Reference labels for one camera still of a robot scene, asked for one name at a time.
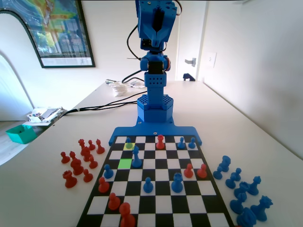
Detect red chess rook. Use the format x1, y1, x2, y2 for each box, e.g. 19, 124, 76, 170
62, 170, 78, 189
155, 134, 166, 150

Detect blue chess king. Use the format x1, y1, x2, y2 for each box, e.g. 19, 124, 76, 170
131, 144, 143, 169

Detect white door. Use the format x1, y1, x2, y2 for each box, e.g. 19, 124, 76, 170
176, 0, 205, 81

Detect white stacked plastic parts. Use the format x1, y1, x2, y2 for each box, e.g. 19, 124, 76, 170
111, 81, 130, 97

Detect black framed map poster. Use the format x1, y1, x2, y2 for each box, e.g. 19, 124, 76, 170
0, 0, 96, 69

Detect white paper pile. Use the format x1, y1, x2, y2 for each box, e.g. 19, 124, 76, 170
22, 106, 68, 127

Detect white arched panel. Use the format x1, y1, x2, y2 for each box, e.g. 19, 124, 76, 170
0, 49, 35, 122

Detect black white chessboard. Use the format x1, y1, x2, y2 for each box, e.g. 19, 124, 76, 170
75, 135, 237, 227

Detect teal plastic bin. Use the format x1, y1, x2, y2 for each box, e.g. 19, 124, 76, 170
6, 124, 38, 144

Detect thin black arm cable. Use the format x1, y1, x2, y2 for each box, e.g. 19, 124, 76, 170
126, 25, 141, 61

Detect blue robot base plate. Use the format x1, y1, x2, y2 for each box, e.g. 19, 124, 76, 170
108, 117, 204, 146

